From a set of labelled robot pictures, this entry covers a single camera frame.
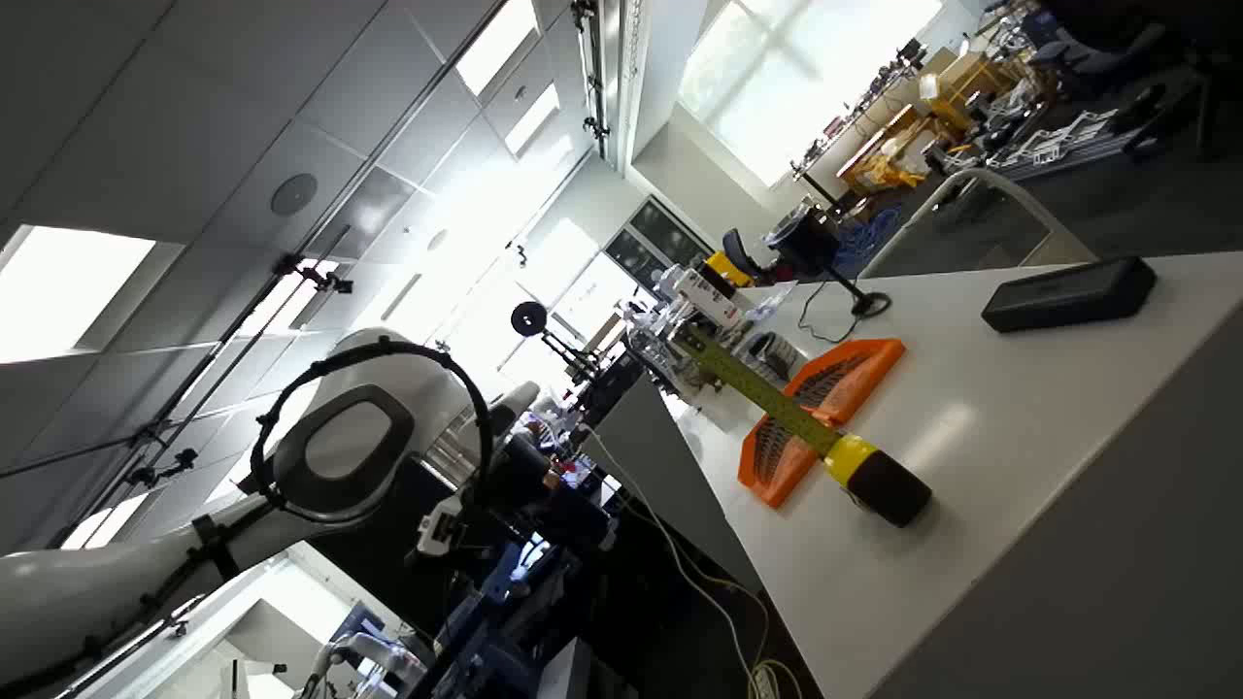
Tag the yellow black measuring tape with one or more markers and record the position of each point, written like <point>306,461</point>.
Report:
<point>880,478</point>

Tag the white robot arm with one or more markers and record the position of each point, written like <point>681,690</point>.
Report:
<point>323,461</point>

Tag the orange clipart tray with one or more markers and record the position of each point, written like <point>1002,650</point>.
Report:
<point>818,412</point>

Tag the grey computer monitor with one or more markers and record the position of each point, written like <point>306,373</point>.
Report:
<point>647,452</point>

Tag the black desk lamp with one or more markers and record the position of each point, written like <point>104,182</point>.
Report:
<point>805,249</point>

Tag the black rectangular case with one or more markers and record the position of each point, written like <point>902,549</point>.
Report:
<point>1070,298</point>

